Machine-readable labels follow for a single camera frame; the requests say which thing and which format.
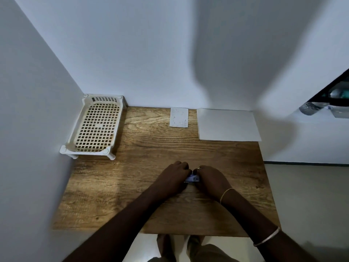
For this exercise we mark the person's right hand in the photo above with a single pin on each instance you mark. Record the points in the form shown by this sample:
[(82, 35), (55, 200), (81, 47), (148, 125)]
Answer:
[(212, 181)]

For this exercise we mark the person's left hand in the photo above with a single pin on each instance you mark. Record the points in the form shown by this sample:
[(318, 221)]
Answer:
[(171, 179)]

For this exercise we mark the person's right fingers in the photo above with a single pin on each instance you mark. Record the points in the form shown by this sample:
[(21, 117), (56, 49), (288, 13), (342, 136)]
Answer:
[(198, 174)]

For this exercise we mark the person's left fingers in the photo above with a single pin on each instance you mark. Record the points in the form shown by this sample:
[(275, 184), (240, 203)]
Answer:
[(185, 169)]

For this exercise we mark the small blue stapler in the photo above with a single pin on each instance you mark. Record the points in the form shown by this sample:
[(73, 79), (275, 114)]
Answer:
[(192, 178)]

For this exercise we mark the person's right forearm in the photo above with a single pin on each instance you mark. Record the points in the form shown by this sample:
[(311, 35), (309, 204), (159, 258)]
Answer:
[(259, 229)]

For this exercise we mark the person's left forearm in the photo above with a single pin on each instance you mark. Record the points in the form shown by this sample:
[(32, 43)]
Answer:
[(114, 226)]

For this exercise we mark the thin gold bangle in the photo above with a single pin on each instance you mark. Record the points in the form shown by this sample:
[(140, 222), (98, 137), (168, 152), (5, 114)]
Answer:
[(225, 194)]

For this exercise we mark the small white paper card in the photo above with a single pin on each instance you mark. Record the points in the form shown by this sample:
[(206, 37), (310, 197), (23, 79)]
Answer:
[(178, 117)]

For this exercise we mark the large white paper sheet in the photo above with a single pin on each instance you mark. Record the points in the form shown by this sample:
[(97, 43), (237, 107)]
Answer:
[(227, 124)]

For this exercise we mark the person's right foot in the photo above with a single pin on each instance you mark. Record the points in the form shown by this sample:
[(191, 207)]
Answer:
[(196, 246)]

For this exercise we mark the person's foot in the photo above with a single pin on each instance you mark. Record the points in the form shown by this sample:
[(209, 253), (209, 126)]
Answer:
[(196, 246), (165, 247)]

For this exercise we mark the person's left foot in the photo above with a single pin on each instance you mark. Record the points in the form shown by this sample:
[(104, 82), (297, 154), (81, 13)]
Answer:
[(165, 247)]

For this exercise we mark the white gold bangle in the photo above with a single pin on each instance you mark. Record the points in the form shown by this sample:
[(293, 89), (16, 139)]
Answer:
[(268, 237)]

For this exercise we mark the cream plastic basket tray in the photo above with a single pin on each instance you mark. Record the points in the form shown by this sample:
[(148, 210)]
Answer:
[(95, 126)]

